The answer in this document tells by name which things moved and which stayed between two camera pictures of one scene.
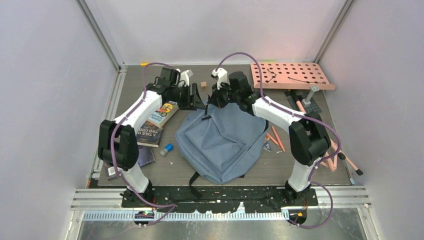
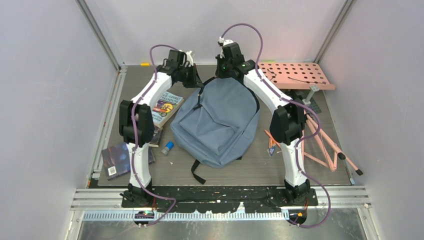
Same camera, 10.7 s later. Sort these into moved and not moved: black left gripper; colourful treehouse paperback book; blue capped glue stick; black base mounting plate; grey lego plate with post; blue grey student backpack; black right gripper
Moved: blue grey student backpack; black right gripper; black left gripper
Not moved: colourful treehouse paperback book; blue capped glue stick; grey lego plate with post; black base mounting plate
